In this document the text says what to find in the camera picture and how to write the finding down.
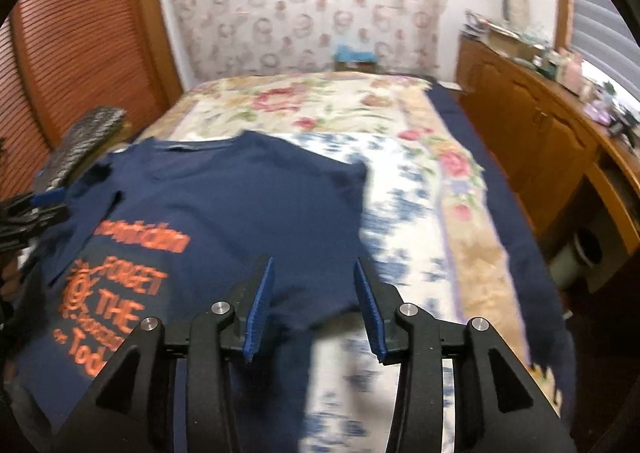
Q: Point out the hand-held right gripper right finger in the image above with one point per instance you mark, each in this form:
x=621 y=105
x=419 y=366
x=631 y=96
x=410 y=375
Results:
x=370 y=308

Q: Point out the wooden louvred door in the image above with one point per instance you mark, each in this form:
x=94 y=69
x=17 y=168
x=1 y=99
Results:
x=75 y=33

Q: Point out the purple soft item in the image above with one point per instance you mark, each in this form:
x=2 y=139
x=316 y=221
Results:
x=600 y=111

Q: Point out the dark patterned pillow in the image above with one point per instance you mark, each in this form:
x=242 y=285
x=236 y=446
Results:
x=85 y=138

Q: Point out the blue cloth bundle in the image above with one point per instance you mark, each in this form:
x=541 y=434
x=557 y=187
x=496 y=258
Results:
x=355 y=54

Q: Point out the navy bedsheet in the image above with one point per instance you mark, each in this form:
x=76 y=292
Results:
x=492 y=173

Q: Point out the wooden cabinet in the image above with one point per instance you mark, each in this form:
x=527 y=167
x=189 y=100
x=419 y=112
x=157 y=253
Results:
x=525 y=113

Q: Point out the cardboard box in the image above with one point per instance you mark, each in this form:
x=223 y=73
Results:
x=510 y=42

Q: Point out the grey window blind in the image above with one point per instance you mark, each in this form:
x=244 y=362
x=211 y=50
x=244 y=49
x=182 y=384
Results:
x=600 y=18

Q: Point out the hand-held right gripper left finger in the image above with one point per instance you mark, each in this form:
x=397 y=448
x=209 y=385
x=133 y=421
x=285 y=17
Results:
x=260 y=308

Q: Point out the bed with floral blue cover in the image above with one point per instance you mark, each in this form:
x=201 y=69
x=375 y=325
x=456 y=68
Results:
x=410 y=233

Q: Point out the pale waste bin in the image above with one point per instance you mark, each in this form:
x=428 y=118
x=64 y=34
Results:
x=575 y=255

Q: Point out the pink bottle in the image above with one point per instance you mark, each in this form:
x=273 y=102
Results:
x=572 y=69

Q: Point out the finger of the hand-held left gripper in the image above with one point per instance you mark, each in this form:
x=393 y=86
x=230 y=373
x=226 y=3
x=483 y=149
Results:
x=30 y=233
x=50 y=196

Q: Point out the navy t-shirt with orange print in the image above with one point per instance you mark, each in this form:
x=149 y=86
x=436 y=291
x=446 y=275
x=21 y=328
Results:
x=225 y=208

